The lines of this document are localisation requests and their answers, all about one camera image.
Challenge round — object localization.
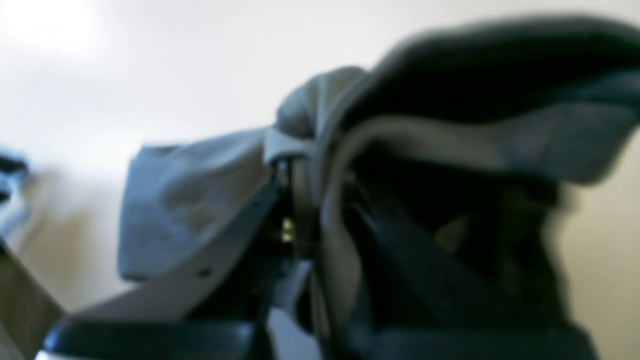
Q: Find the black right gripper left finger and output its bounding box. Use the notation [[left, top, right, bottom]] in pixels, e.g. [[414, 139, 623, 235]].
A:
[[68, 161, 291, 324]]

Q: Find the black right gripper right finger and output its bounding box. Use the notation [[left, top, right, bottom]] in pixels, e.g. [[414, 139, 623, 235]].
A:
[[346, 203, 576, 360]]

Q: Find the dark grey T-shirt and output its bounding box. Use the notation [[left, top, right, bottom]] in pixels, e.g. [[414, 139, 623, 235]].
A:
[[118, 15, 639, 358]]

